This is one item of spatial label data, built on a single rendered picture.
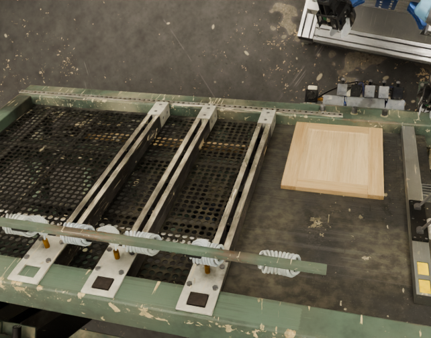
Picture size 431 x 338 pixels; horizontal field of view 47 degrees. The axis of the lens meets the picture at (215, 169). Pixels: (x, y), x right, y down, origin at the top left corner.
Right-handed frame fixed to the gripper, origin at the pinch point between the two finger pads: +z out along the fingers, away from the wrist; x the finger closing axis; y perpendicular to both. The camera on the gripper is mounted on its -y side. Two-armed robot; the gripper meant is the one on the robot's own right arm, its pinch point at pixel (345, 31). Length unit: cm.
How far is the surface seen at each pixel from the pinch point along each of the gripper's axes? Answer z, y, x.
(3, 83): 85, 37, -271
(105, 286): -4, 104, -20
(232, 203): 26, 59, -17
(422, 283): 32, 55, 47
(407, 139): 68, -7, 13
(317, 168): 52, 26, -8
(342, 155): 59, 14, -4
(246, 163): 37, 40, -28
